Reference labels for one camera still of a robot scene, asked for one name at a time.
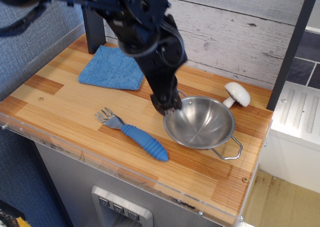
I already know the blue handled metal fork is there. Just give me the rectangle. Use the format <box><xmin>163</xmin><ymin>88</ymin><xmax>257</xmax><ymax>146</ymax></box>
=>
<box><xmin>95</xmin><ymin>107</ymin><xmax>169</xmax><ymax>162</ymax></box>

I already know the white ribbed side cabinet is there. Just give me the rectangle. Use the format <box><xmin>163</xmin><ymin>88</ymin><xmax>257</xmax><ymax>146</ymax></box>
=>
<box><xmin>259</xmin><ymin>81</ymin><xmax>320</xmax><ymax>193</ymax></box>

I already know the silver button control panel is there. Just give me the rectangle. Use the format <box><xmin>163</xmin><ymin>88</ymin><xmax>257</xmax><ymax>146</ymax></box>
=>
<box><xmin>91</xmin><ymin>185</ymin><xmax>154</xmax><ymax>227</ymax></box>

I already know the dark grey left post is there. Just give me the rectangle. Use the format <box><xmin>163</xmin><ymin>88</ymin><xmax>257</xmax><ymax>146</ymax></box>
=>
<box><xmin>81</xmin><ymin>6</ymin><xmax>106</xmax><ymax>54</ymax></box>

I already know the steel bowl with wire handles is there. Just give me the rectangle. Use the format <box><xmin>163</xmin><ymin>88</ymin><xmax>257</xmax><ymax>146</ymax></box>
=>
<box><xmin>163</xmin><ymin>90</ymin><xmax>243</xmax><ymax>161</ymax></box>

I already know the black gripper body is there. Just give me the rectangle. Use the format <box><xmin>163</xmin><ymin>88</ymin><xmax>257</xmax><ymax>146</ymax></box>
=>
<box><xmin>135</xmin><ymin>14</ymin><xmax>188</xmax><ymax>112</ymax></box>

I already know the clear acrylic table edge guard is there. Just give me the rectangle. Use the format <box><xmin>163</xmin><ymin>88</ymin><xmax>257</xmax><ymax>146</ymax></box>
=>
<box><xmin>0</xmin><ymin>105</ymin><xmax>272</xmax><ymax>227</ymax></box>

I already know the dark grey post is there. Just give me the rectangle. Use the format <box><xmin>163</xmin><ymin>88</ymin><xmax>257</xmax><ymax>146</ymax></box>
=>
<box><xmin>81</xmin><ymin>6</ymin><xmax>106</xmax><ymax>54</ymax></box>
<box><xmin>266</xmin><ymin>0</ymin><xmax>316</xmax><ymax>111</ymax></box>

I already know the dark grey right post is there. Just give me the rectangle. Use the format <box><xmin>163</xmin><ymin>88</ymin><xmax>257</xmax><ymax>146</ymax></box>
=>
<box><xmin>266</xmin><ymin>0</ymin><xmax>316</xmax><ymax>111</ymax></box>

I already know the blue towel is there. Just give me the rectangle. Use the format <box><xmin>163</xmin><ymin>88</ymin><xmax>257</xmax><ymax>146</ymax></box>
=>
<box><xmin>78</xmin><ymin>45</ymin><xmax>144</xmax><ymax>91</ymax></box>

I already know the white toy mushroom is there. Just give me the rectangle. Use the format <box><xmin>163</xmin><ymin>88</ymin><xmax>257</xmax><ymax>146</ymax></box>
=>
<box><xmin>223</xmin><ymin>82</ymin><xmax>251</xmax><ymax>108</ymax></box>

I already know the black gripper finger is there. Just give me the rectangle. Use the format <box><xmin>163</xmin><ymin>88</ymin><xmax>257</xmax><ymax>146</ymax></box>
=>
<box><xmin>150</xmin><ymin>94</ymin><xmax>166</xmax><ymax>116</ymax></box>
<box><xmin>166</xmin><ymin>90</ymin><xmax>183</xmax><ymax>114</ymax></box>

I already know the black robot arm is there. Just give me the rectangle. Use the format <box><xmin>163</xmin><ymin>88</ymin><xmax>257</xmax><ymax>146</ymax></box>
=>
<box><xmin>0</xmin><ymin>0</ymin><xmax>187</xmax><ymax>115</ymax></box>

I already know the yellow black object corner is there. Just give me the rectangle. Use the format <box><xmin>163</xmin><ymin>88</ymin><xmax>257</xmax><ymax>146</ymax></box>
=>
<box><xmin>0</xmin><ymin>200</ymin><xmax>31</xmax><ymax>227</ymax></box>

